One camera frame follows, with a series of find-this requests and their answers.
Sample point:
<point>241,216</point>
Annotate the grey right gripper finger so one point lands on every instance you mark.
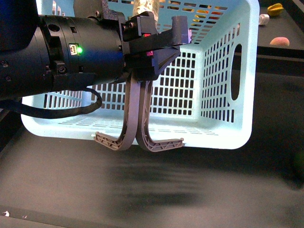
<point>130,120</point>

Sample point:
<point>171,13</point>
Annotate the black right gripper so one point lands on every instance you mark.
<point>147,53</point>

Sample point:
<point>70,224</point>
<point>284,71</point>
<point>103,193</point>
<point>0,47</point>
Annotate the light blue plastic basket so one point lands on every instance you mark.
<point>205,96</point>

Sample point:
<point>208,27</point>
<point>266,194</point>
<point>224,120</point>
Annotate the pale peach front right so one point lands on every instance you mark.
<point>280,41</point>

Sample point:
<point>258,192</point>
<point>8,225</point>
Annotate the white tape roll tilted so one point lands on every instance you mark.
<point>263,19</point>

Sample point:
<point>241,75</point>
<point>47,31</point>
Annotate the yellow starfruit right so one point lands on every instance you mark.
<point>275,10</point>

